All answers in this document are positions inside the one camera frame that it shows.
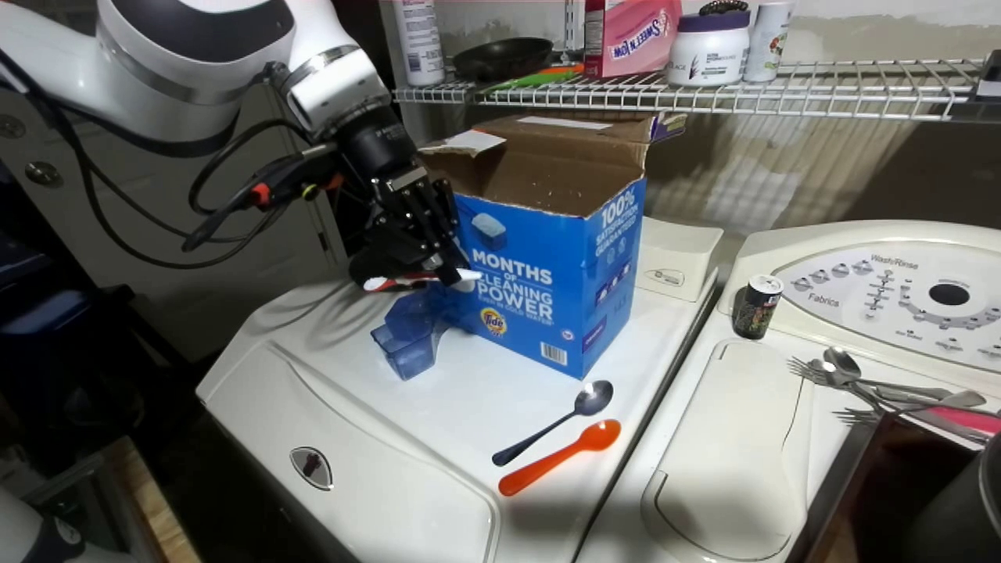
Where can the blue plastic scoop cup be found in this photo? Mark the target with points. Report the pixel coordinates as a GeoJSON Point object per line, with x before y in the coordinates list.
{"type": "Point", "coordinates": [409, 332]}

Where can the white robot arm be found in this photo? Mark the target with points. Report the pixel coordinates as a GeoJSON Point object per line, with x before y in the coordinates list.
{"type": "Point", "coordinates": [172, 75]}

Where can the white spray bottle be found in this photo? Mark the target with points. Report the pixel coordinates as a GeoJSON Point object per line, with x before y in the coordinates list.
{"type": "Point", "coordinates": [422, 42]}

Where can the white dryer machine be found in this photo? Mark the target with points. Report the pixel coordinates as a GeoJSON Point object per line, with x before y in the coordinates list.
{"type": "Point", "coordinates": [744, 441]}

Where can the small dark jar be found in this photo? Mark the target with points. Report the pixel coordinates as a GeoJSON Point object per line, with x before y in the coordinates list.
{"type": "Point", "coordinates": [754, 304]}

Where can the orange plastic spoon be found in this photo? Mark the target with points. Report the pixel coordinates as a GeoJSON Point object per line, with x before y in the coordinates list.
{"type": "Point", "coordinates": [598, 437]}

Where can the black metal spoon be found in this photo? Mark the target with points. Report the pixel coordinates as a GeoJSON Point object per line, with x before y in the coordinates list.
{"type": "Point", "coordinates": [592, 398]}

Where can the blue detergent box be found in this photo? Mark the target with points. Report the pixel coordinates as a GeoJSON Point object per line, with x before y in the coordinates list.
{"type": "Point", "coordinates": [548, 212]}

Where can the white wire shelf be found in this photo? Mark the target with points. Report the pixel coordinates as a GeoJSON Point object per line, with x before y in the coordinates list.
{"type": "Point", "coordinates": [833, 88]}

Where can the white washing machine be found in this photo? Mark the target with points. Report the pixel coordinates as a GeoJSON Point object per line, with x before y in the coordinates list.
{"type": "Point", "coordinates": [400, 471]}

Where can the metal spoon on dryer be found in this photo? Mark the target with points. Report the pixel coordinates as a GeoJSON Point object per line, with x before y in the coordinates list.
{"type": "Point", "coordinates": [840, 371]}

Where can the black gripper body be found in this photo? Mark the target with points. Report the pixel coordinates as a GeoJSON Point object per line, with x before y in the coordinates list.
{"type": "Point", "coordinates": [411, 212]}

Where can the white jar purple lid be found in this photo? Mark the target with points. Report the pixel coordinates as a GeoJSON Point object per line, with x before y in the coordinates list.
{"type": "Point", "coordinates": [711, 48]}

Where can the black frying pan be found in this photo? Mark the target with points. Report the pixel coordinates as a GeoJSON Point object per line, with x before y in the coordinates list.
{"type": "Point", "coordinates": [501, 61]}

